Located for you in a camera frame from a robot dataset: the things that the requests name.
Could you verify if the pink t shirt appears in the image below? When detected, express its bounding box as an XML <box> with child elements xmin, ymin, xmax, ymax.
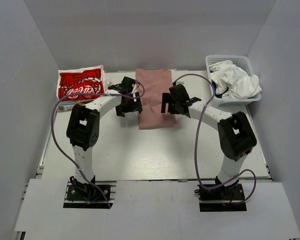
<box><xmin>135</xmin><ymin>68</ymin><xmax>177</xmax><ymax>130</ymax></box>

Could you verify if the navy blue t shirt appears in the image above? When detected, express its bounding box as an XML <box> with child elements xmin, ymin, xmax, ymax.
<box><xmin>212</xmin><ymin>82</ymin><xmax>229</xmax><ymax>98</ymax></box>

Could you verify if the white t shirt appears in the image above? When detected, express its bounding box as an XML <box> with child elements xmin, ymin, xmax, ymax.
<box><xmin>209</xmin><ymin>60</ymin><xmax>262</xmax><ymax>100</ymax></box>

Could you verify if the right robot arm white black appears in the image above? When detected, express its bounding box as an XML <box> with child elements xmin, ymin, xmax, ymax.
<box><xmin>161</xmin><ymin>84</ymin><xmax>257</xmax><ymax>200</ymax></box>

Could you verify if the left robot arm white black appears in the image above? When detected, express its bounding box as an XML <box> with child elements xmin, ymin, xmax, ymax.
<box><xmin>66</xmin><ymin>77</ymin><xmax>145</xmax><ymax>200</ymax></box>

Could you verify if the red coca cola shirt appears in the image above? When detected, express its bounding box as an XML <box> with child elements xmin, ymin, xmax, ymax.
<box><xmin>56</xmin><ymin>64</ymin><xmax>108</xmax><ymax>103</ymax></box>

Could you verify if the folded cartoon print shirt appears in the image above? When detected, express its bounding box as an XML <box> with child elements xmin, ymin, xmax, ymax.
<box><xmin>55</xmin><ymin>65</ymin><xmax>113</xmax><ymax>113</ymax></box>

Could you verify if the white plastic basket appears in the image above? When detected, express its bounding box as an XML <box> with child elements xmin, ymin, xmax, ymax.
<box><xmin>205</xmin><ymin>54</ymin><xmax>261</xmax><ymax>106</ymax></box>

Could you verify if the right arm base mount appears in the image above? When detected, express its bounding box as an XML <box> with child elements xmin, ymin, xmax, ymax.
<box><xmin>194</xmin><ymin>180</ymin><xmax>247</xmax><ymax>213</ymax></box>

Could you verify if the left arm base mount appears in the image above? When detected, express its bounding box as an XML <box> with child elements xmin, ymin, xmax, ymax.
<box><xmin>63</xmin><ymin>176</ymin><xmax>117</xmax><ymax>210</ymax></box>

